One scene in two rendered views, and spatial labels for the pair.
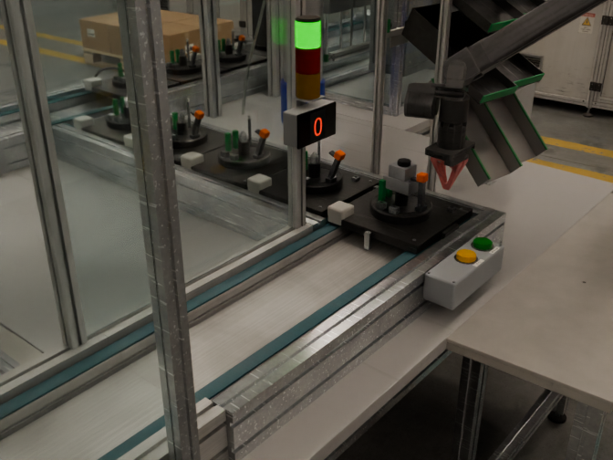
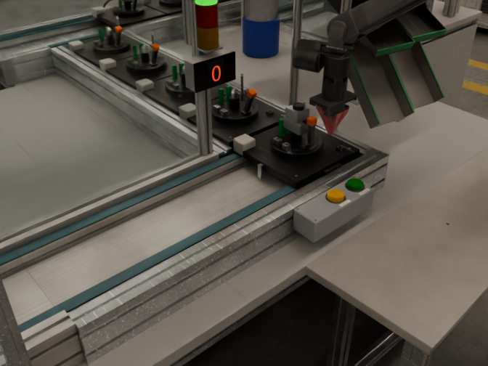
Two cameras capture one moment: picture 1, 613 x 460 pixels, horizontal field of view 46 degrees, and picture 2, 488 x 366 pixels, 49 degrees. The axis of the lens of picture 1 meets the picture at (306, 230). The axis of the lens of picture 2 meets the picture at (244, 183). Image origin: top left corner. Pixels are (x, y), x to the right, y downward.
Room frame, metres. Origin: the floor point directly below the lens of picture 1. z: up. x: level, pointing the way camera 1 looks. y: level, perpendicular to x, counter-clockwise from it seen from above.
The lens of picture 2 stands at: (0.25, -0.28, 1.70)
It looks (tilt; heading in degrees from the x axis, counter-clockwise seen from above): 34 degrees down; 9
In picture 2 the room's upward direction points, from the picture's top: straight up
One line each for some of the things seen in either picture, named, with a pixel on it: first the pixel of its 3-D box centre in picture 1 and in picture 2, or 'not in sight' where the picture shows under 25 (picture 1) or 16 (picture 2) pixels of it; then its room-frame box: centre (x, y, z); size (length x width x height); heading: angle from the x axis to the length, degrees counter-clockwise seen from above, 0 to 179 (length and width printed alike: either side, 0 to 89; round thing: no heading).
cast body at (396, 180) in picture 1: (400, 173); (295, 115); (1.50, -0.21, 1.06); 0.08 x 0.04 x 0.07; 47
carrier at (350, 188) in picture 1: (314, 167); (234, 101); (1.65, -0.02, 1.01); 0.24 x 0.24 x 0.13; 50
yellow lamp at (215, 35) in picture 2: (307, 84); (208, 35); (1.42, 0.00, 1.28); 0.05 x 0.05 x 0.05
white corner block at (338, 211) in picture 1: (340, 214); (244, 144); (1.48, -0.08, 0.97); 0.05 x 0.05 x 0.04; 50
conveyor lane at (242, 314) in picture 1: (308, 282); (202, 205); (1.28, 0.00, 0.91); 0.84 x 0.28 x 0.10; 140
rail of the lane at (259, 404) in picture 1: (386, 306); (257, 234); (1.18, -0.16, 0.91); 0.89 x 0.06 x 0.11; 140
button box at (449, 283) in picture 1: (464, 270); (334, 207); (1.29, -0.33, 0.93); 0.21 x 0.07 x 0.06; 140
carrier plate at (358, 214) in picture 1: (400, 214); (295, 149); (1.49, -0.22, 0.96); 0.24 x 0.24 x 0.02; 50
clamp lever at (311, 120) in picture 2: (418, 189); (308, 130); (1.46, -0.25, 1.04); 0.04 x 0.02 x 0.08; 50
